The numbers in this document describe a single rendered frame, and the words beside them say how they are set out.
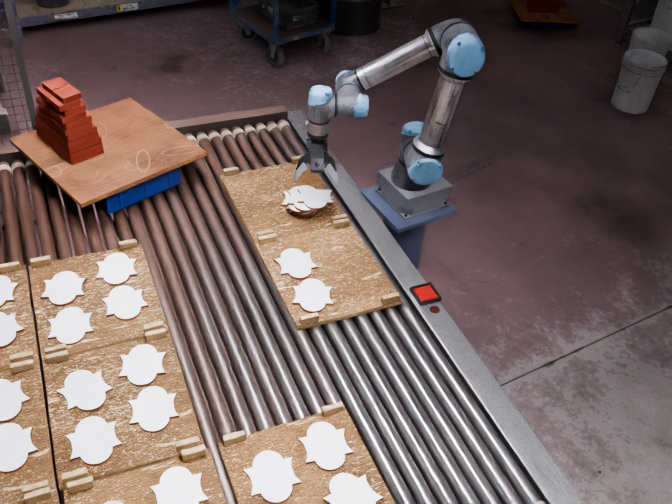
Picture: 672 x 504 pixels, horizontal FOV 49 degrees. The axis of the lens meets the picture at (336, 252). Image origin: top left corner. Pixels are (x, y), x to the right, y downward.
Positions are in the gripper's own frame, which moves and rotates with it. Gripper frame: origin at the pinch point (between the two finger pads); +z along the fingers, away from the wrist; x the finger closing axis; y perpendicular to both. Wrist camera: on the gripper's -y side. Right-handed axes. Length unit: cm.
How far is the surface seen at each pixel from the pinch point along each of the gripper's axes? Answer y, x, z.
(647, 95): 248, -239, 90
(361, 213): 1.5, -17.3, 13.1
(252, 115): 61, 25, 10
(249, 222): -8.5, 22.2, 11.0
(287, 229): -11.6, 9.1, 11.0
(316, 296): -45.3, -0.5, 9.9
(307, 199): -2.6, 2.5, 4.6
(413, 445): -97, -25, 13
